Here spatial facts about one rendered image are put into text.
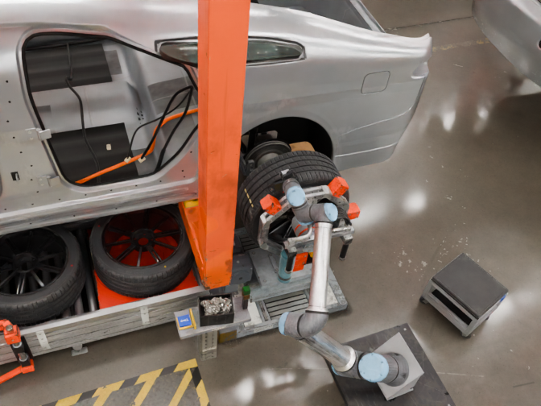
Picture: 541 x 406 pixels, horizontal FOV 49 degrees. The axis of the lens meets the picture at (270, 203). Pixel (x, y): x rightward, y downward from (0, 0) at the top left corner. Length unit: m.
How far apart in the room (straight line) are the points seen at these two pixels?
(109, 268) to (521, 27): 3.59
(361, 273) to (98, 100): 2.21
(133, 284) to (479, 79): 4.24
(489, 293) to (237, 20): 2.66
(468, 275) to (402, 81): 1.41
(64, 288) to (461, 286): 2.53
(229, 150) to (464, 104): 3.78
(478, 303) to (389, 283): 0.67
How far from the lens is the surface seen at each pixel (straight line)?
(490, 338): 4.48
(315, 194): 3.33
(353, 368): 3.46
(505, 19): 5.38
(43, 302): 3.73
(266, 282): 4.01
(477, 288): 4.23
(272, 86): 3.29
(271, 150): 3.78
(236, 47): 2.39
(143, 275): 3.70
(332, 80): 3.43
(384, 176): 5.15
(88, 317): 3.73
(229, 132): 2.66
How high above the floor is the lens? 3.57
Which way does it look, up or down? 49 degrees down
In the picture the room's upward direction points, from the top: 8 degrees clockwise
